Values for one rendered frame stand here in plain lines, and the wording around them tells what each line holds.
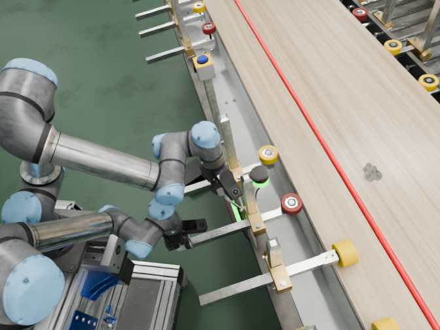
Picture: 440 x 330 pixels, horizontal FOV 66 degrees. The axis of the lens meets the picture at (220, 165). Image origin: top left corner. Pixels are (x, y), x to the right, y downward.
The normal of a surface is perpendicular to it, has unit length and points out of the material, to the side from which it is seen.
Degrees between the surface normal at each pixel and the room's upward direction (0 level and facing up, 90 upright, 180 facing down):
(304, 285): 0
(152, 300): 0
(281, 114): 0
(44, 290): 86
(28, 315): 86
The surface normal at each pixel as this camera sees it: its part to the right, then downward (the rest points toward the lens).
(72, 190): -0.15, -0.55
